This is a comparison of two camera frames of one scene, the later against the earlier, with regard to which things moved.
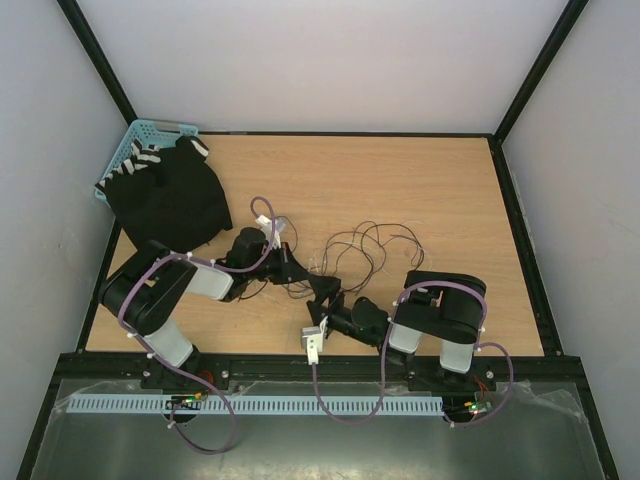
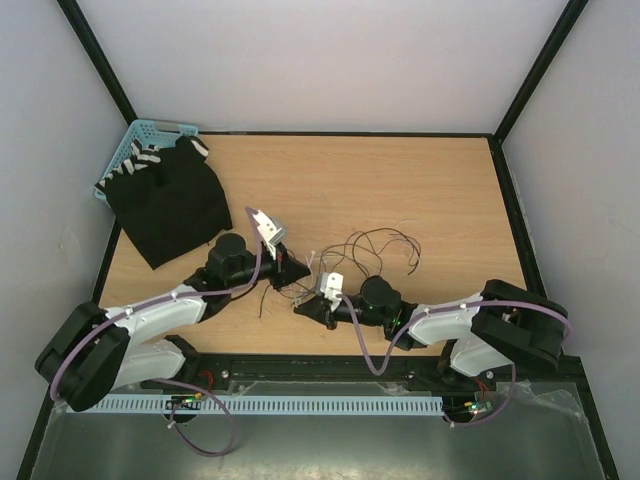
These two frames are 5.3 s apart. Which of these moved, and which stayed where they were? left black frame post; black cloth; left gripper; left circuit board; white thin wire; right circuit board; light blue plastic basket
Moved: white thin wire
Stayed: black cloth; light blue plastic basket; left circuit board; left gripper; left black frame post; right circuit board
